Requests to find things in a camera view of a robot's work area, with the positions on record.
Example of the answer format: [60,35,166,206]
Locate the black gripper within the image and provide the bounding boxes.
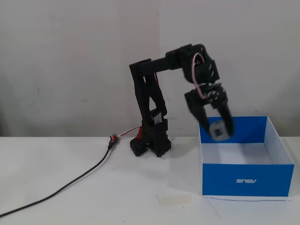
[184,82,235,139]

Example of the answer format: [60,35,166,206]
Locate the gray cube block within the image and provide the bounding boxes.
[209,120,232,142]

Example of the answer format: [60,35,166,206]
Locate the blue white cardboard box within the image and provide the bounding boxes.
[198,116,295,197]

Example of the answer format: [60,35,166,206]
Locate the clear tape piece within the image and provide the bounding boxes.
[156,195,193,206]

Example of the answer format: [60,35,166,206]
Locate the white red gripper servo wire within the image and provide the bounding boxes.
[190,52,207,99]

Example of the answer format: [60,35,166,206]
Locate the white red board wire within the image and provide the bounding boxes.
[117,126,142,138]

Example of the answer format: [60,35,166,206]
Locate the black power cable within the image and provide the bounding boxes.
[0,142,113,218]

